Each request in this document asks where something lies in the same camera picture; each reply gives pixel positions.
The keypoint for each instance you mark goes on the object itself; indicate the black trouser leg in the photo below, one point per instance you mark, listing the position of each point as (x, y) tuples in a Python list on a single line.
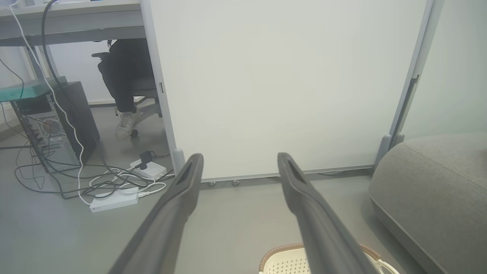
[(125, 68)]

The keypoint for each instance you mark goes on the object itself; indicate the cream perforated laundry basket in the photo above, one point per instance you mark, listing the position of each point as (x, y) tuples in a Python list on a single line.
[(281, 262)]

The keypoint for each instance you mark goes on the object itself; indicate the narrow white partition panel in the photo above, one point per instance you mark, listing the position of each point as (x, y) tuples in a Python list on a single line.
[(452, 68)]

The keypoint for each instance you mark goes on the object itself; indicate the black computer tower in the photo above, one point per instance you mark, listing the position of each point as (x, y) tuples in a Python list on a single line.
[(76, 121)]

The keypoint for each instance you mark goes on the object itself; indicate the white square power strip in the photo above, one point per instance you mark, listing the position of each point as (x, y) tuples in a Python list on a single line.
[(152, 171)]

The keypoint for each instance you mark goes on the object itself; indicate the grey desk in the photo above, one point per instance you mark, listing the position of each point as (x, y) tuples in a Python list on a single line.
[(76, 19)]

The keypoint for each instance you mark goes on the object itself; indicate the black plug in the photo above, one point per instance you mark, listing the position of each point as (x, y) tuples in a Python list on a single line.
[(142, 166)]

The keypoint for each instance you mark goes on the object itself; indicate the short grey panel foot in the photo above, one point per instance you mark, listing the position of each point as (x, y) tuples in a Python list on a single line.
[(383, 152), (398, 139)]

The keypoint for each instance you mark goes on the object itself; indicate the black power adapter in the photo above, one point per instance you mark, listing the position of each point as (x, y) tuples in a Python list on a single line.
[(146, 157)]

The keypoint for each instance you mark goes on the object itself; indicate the white long power strip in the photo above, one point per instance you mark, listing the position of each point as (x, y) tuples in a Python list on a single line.
[(114, 199)]

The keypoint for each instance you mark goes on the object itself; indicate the long grey panel foot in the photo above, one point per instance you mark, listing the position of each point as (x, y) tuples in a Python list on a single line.
[(179, 161)]

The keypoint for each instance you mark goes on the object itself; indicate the teal glass panel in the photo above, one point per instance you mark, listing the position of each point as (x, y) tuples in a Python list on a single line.
[(30, 90)]

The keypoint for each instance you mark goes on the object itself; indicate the wide white partition panel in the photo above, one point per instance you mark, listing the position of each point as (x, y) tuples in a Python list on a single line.
[(285, 76)]

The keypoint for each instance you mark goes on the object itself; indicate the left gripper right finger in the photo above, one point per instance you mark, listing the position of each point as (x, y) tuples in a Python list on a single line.
[(323, 232)]

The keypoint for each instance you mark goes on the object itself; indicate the grey office chair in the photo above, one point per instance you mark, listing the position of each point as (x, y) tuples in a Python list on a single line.
[(148, 91)]

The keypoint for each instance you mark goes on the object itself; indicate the beige sneaker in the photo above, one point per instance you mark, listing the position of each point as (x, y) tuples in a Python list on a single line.
[(127, 123)]

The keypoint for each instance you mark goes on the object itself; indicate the black chair caster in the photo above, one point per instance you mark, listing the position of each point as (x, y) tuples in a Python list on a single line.
[(134, 133)]

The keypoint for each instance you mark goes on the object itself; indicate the grey fabric sofa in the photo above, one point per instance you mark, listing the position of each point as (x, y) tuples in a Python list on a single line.
[(437, 190)]

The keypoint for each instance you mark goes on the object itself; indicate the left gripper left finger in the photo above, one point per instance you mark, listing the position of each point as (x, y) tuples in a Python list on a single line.
[(167, 224)]

